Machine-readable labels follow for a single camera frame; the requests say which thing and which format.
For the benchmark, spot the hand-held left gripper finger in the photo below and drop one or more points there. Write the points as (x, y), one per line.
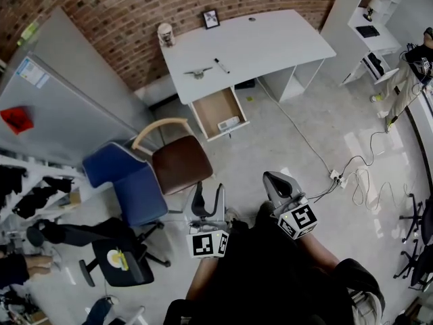
(197, 201)
(220, 208)

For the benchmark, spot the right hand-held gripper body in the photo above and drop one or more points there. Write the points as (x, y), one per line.
(297, 220)

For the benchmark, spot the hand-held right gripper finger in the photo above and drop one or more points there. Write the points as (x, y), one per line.
(270, 191)
(293, 187)

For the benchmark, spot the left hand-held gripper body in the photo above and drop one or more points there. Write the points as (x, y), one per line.
(206, 244)

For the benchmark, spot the wooden drawer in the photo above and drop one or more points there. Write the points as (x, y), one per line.
(216, 108)

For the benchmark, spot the metal clip tool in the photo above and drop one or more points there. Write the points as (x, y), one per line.
(198, 73)

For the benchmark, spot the white marker pen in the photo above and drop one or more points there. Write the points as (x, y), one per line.
(221, 65)

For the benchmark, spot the person's right forearm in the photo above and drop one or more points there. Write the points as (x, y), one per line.
(319, 252)

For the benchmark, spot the person's left forearm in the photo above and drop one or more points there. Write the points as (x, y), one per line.
(201, 276)

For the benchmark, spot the black office chair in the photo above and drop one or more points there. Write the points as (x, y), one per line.
(135, 273)

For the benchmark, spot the white desk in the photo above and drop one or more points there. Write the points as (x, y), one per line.
(253, 42)

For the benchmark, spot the person's left white shoe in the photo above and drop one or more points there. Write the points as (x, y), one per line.
(232, 214)

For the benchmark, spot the wooden chair brown seat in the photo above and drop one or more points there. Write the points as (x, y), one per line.
(179, 164)

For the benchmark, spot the white power strip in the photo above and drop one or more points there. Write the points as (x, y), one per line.
(338, 177)

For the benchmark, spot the blue upholstered chair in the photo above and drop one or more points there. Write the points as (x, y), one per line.
(135, 188)

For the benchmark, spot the person's black clothing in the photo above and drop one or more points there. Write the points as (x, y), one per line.
(270, 283)

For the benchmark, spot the white calculator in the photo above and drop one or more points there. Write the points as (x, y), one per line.
(228, 124)

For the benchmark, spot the yellow and white object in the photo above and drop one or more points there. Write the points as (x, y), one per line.
(116, 259)

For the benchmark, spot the black box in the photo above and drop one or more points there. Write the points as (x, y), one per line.
(245, 84)

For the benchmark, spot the black swivel chairs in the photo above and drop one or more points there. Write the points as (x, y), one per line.
(423, 229)

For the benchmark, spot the grey refrigerator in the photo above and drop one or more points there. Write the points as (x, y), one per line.
(67, 113)

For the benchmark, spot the white storage rack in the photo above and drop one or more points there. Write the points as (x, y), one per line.
(37, 181)

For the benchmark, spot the white shelf unit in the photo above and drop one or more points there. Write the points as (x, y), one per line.
(379, 42)

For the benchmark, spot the white lidded cup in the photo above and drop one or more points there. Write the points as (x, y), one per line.
(166, 34)

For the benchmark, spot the black keyboard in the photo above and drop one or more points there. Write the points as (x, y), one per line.
(368, 31)

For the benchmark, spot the red paper sign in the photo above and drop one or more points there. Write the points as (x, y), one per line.
(15, 120)

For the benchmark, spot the black picture frame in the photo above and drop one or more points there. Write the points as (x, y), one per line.
(211, 19)

